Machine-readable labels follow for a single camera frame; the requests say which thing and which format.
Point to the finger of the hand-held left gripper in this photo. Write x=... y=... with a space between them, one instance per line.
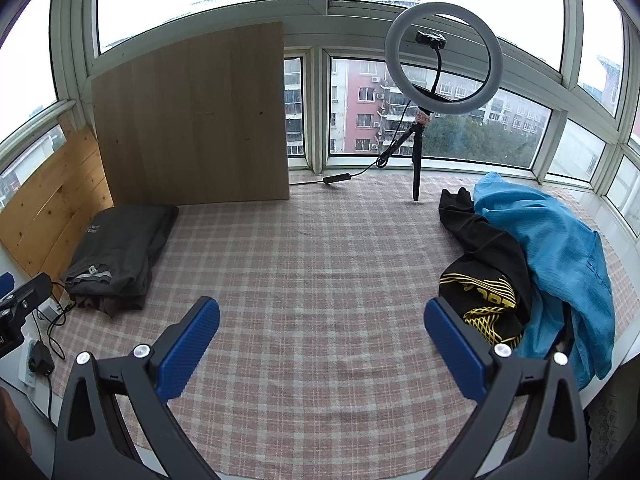
x=35 y=287

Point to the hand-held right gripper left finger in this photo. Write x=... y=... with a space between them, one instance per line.
x=190 y=350

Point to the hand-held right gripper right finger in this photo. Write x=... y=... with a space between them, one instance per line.
x=455 y=350

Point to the black shirt with yellow print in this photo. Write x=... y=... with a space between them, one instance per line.
x=480 y=240

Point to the folded dark grey clothes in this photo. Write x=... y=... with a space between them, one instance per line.
x=120 y=250

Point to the person's left hand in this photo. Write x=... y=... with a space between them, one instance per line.
x=10 y=420

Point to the white power strip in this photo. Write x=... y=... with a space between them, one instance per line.
x=25 y=372

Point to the black power adapter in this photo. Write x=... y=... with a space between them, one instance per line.
x=42 y=360

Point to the knotty pine wood panel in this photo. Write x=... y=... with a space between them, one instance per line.
x=50 y=210

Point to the plaid blanket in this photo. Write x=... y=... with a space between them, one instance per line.
x=310 y=270

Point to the blue garment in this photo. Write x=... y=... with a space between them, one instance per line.
x=550 y=240

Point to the black tripod stand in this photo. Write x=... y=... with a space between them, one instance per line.
x=416 y=175

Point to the light wooden board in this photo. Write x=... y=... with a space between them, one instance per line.
x=195 y=115

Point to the white window frame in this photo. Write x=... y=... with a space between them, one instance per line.
x=315 y=110

